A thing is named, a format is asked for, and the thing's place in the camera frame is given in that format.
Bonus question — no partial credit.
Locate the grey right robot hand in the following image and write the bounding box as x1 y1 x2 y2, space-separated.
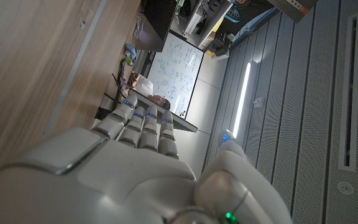
0 95 293 224

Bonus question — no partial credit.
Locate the person in white t-shirt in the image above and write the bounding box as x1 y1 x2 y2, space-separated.
126 72 172 111

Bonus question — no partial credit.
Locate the whiteboard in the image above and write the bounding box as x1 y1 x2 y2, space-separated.
147 32 204 119

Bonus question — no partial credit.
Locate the blue toy figure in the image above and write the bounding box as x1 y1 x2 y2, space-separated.
124 43 138 66

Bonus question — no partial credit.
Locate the ceiling light strip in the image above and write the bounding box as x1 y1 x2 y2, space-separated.
232 62 252 138

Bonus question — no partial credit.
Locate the white cabinet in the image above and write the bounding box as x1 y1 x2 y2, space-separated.
183 0 232 38

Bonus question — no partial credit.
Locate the round ceiling fixture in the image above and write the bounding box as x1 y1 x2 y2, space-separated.
336 181 356 196

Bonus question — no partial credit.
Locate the long ceiling vent slot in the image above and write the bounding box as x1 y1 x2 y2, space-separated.
337 11 358 172

